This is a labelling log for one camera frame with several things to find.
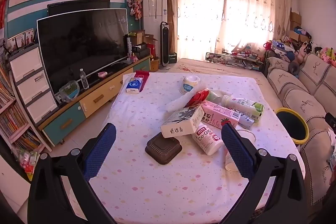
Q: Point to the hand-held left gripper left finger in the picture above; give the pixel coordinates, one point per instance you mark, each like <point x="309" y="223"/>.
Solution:
<point x="101" y="150"/>

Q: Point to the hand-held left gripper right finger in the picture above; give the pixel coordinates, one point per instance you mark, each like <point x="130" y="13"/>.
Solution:
<point x="236" y="150"/>

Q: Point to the white supplement bottle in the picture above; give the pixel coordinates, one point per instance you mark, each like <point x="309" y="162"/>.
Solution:
<point x="207" y="138"/>

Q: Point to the yellow rimmed black trash bin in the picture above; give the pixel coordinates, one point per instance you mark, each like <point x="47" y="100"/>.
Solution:
<point x="302" y="138"/>

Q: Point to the pink strawberry milk carton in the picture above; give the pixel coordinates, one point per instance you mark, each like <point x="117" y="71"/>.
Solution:
<point x="218" y="113"/>

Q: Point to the green white drink bottle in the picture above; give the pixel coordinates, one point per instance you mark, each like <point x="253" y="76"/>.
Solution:
<point x="244" y="104"/>

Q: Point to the white floral print carton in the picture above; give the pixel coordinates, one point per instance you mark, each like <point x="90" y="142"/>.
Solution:
<point x="181" y="121"/>

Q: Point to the red snack wrapper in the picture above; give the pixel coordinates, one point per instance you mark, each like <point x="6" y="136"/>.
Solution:
<point x="197" y="98"/>

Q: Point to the white yoghurt cup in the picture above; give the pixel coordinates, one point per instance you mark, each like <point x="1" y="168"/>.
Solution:
<point x="189" y="85"/>

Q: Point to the beige sofa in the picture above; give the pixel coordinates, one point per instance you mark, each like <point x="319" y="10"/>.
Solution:
<point x="296" y="98"/>

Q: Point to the teal yellow television cabinet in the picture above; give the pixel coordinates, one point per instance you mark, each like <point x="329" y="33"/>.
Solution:
<point x="102" y="96"/>

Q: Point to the white dotted tablecloth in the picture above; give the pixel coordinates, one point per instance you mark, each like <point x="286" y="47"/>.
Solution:
<point x="147" y="113"/>

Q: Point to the clear bag with greens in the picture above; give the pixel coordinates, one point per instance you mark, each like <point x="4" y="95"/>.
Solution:
<point x="69" y="91"/>

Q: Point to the pile of plush toys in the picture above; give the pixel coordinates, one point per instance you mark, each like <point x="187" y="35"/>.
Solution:
<point x="323" y="52"/>

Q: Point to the clear water bottle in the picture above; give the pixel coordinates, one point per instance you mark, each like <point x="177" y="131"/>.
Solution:
<point x="84" y="81"/>

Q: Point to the blue tissue pack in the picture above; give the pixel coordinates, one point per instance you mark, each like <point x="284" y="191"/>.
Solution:
<point x="134" y="85"/>

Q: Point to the red flat box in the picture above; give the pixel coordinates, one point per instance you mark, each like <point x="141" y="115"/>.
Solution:
<point x="145" y="76"/>

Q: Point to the star printed case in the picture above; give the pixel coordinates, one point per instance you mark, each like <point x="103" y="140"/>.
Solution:
<point x="278" y="46"/>

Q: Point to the bookshelf with books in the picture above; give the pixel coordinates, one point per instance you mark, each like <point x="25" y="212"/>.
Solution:
<point x="10" y="119"/>

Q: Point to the white drawer unit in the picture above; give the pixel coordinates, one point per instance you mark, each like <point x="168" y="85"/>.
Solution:
<point x="32" y="82"/>

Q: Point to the red handbag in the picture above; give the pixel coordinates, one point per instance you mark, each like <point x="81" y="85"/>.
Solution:
<point x="269" y="45"/>

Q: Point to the stack of cardboard boxes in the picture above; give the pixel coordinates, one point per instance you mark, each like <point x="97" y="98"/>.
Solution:
<point x="296" y="24"/>

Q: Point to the large curved television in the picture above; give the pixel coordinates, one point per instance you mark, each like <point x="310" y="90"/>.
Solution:
<point x="81" y="45"/>

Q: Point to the tall black printed box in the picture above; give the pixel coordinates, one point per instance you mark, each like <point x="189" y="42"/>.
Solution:
<point x="128" y="46"/>

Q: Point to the dark green small box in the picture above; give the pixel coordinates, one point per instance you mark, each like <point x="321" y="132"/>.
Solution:
<point x="172" y="58"/>

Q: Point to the open brown cardboard box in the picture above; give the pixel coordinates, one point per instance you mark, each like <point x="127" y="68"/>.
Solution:
<point x="150" y="39"/>

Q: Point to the black tower fan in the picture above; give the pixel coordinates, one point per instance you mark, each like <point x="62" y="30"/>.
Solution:
<point x="164" y="43"/>

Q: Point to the beige embroidered curtain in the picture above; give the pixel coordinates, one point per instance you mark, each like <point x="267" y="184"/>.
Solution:
<point x="210" y="16"/>

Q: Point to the framed family photo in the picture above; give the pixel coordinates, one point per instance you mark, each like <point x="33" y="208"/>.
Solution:
<point x="22" y="39"/>

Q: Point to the hanging flower decoration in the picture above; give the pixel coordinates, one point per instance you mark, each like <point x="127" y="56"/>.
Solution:
<point x="135" y="5"/>

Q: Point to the white standing air conditioner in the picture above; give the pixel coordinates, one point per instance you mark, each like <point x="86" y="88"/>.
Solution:
<point x="155" y="3"/>

